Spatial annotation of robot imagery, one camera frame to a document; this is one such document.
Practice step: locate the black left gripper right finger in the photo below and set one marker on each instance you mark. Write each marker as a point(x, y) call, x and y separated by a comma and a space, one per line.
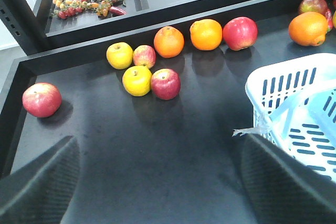
point(281, 189)

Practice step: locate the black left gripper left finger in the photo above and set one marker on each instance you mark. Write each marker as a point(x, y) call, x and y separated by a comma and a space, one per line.
point(40, 191)

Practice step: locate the light blue plastic basket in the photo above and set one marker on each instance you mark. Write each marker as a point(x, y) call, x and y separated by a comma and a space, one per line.
point(294, 108)

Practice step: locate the pink red apple far left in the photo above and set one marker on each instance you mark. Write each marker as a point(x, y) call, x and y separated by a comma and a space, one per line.
point(42, 99)

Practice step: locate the yellow apple front left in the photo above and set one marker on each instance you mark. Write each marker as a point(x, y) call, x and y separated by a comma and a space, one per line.
point(137, 81)

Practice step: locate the yellow apple rear left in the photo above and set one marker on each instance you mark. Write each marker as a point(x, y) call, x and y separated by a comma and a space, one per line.
point(120, 55)

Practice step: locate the red apple beside yellow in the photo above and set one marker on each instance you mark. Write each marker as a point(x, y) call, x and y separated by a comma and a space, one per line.
point(165, 84)

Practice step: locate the black wooden display stand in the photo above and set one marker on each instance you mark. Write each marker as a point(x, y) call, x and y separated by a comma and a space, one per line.
point(144, 160)

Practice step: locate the orange fruit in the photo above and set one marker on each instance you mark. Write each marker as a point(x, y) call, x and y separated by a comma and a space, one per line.
point(308, 29)
point(206, 34)
point(168, 42)

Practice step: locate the bright red apple left tray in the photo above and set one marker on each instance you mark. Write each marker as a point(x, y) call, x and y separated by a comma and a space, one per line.
point(240, 33)

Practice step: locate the pink striped apple rear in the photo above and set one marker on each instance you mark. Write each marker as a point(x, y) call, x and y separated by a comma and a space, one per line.
point(144, 55)

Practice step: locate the orange fruit far left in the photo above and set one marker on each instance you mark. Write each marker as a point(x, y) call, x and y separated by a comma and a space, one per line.
point(206, 34)

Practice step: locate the red green apple rear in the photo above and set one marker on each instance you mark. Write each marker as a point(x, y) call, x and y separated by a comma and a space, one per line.
point(319, 6)

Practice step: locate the dark red chili upper tray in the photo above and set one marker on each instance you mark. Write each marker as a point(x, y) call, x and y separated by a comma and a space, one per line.
point(116, 11)

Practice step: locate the left black frame post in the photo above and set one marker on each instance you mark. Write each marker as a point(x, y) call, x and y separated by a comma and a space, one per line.
point(21, 22)

